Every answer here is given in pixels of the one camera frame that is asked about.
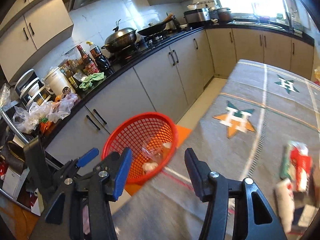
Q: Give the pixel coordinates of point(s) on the red white snack bag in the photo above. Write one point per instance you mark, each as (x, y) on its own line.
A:
(296, 165)

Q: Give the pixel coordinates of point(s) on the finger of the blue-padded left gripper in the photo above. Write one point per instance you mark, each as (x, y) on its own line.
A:
(87, 158)

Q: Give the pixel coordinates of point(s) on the crumpled clear plastic bags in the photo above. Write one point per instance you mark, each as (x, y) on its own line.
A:
(27, 121)

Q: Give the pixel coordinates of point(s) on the black frying pan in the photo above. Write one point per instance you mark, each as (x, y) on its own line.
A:
(156, 28)

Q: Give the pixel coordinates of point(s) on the grey patterned tablecloth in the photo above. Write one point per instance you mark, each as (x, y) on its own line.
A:
(243, 134)

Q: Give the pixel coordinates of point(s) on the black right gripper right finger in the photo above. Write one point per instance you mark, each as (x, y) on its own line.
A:
(253, 215)

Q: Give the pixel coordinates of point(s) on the red plastic mesh basket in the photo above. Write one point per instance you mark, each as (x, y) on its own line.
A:
(142, 132)

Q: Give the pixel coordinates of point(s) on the dark soy sauce bottle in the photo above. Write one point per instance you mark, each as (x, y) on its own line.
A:
(101, 60)

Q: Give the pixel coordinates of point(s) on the silver rice cooker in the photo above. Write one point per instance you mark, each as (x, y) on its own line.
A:
(197, 16)

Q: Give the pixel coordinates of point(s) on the steel wok with lid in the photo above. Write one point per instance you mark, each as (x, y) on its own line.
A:
(120, 39)

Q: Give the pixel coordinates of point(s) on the red label sauce bottle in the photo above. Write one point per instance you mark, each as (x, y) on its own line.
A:
(89, 64)

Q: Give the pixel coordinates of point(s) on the white small bottle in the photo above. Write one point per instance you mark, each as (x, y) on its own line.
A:
(285, 203)

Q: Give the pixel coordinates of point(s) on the green cloth rag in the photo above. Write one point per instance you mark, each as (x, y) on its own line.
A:
(87, 82)

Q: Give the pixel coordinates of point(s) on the white electric kettle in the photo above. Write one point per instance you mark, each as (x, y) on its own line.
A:
(56, 81)

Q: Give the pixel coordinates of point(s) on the dark cooking pot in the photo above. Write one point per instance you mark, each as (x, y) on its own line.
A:
(225, 15)

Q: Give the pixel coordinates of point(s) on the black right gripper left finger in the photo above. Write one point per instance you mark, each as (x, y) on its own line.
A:
(99, 188)

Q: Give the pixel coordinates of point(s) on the white dish rack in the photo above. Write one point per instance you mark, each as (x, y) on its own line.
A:
(29, 89)

